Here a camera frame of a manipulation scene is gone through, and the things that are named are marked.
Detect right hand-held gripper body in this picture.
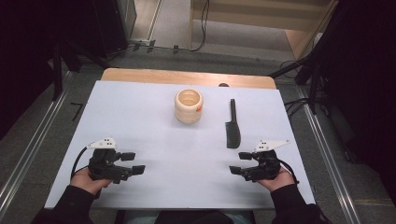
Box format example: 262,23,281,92
243,139,291,183

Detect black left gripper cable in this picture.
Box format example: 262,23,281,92
70,146,91,180

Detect black metal stand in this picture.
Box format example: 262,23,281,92
49,36,110,102

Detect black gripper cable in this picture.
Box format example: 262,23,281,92
70,146,91,180
277,159,301,185

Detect cream ribbed cup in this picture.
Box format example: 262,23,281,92
174,88,205,126

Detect black comb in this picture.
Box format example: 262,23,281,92
225,98,242,149

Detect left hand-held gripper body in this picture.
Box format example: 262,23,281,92
86,137,125,185

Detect person's left hand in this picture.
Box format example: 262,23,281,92
69,167,113,196

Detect black floor cables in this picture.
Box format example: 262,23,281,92
279,60,313,119

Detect black hanging cable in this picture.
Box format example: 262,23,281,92
189,0,211,53

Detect dark cabinet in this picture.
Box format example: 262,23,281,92
92,0,138,59

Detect white table cover sheet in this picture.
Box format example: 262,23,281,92
44,80,317,210

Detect black tripod stand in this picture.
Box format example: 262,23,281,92
268,46,326,116

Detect person's right hand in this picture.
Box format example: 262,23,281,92
257,165,297,193

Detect light wooden shelf unit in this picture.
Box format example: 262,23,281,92
188,0,340,61

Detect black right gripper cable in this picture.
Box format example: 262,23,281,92
277,159,301,185

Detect metal floor rail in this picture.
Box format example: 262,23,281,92
294,84,362,224
0,70,77,217

